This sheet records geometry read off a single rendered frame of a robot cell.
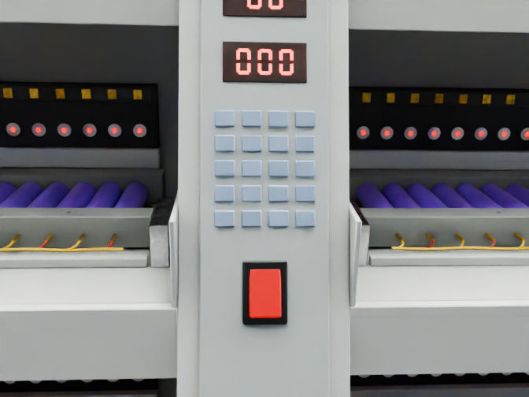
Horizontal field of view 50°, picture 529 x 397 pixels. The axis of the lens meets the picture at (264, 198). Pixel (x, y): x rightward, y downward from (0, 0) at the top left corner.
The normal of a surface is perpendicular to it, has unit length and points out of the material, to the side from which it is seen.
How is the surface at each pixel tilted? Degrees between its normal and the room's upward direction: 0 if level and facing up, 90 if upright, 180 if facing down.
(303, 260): 90
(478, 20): 111
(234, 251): 90
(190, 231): 90
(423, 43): 90
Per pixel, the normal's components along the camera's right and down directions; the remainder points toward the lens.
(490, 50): 0.06, -0.04
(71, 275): 0.02, -0.95
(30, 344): 0.06, 0.33
